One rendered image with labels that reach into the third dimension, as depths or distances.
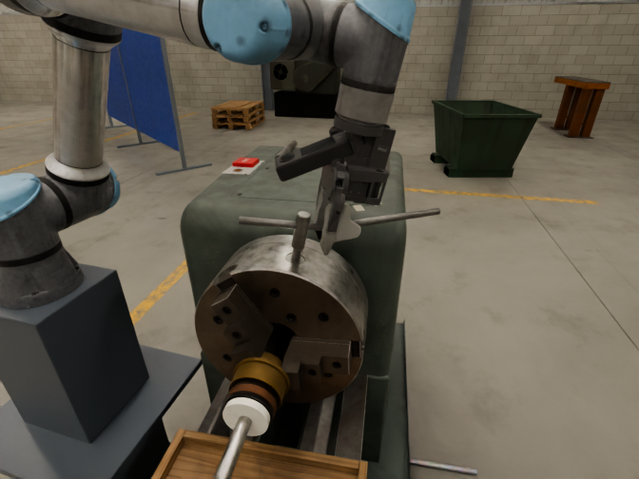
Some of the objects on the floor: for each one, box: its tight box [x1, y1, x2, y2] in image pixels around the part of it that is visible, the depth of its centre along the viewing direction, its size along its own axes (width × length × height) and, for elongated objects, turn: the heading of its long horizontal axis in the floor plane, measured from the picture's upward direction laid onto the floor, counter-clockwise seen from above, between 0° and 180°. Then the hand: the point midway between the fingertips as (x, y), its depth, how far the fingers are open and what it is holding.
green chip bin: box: [430, 100, 542, 178], centre depth 511 cm, size 134×94×85 cm
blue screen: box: [106, 28, 212, 176], centre depth 606 cm, size 412×80×235 cm, turn 40°
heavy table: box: [551, 76, 611, 139], centre depth 753 cm, size 161×44×100 cm, turn 168°
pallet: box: [211, 101, 265, 130], centre depth 824 cm, size 125×86×44 cm
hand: (319, 239), depth 61 cm, fingers open, 4 cm apart
